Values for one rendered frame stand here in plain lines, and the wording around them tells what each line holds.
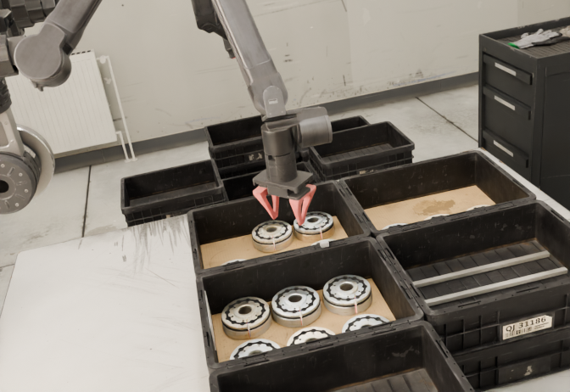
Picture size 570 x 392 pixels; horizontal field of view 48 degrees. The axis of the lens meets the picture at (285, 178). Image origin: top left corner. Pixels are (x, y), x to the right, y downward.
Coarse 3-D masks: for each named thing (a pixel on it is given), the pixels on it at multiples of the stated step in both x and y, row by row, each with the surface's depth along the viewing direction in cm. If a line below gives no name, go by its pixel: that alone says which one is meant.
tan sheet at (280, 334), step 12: (372, 288) 140; (372, 300) 136; (384, 300) 136; (324, 312) 135; (372, 312) 133; (384, 312) 132; (216, 324) 136; (276, 324) 133; (312, 324) 132; (324, 324) 131; (336, 324) 131; (216, 336) 132; (228, 336) 132; (264, 336) 130; (276, 336) 130; (288, 336) 129; (216, 348) 129; (228, 348) 128; (228, 360) 125
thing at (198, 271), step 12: (216, 204) 163; (228, 204) 162; (348, 204) 154; (192, 216) 159; (360, 216) 148; (192, 228) 156; (360, 228) 145; (192, 240) 148; (336, 240) 141; (348, 240) 140; (192, 252) 144; (288, 252) 139; (228, 264) 138; (240, 264) 137
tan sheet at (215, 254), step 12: (336, 216) 169; (336, 228) 164; (228, 240) 166; (240, 240) 165; (252, 240) 164; (204, 252) 162; (216, 252) 161; (228, 252) 161; (240, 252) 160; (252, 252) 159; (264, 252) 158; (276, 252) 158; (204, 264) 157; (216, 264) 156
